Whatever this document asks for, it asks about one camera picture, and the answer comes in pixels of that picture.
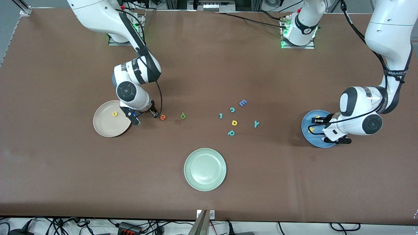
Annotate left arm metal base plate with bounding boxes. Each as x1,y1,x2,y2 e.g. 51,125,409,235
281,39,316,50

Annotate long black table cable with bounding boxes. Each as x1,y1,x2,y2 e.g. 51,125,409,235
214,12,288,30

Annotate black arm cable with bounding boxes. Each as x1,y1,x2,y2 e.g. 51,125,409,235
144,55,163,117
310,0,409,126

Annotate short black table cable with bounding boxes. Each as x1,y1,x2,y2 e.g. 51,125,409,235
256,10,288,22

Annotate brown table cover sheet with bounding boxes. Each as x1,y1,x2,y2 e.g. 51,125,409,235
0,7,418,226

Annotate black power strip red switches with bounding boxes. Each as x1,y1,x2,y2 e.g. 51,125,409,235
118,222,143,235

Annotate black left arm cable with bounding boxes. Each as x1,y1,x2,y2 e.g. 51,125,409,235
310,0,409,126

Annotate beige brown plate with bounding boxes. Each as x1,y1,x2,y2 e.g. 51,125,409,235
93,100,132,137

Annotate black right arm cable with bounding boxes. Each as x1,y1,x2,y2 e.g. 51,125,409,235
144,55,163,117

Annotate pale green plate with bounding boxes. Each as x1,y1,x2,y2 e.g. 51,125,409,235
184,148,227,192

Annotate aluminium profile post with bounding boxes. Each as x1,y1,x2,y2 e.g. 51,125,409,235
189,210,209,235

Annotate grey background device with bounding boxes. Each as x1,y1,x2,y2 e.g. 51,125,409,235
188,0,236,12

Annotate looped black cable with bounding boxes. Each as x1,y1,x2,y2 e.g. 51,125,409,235
329,222,362,232

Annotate blue plate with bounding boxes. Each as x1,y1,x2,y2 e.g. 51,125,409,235
301,110,342,148

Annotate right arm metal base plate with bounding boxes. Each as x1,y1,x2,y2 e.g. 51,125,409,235
108,33,144,46

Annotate aluminium frame corner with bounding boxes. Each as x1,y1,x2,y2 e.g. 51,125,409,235
12,0,32,16

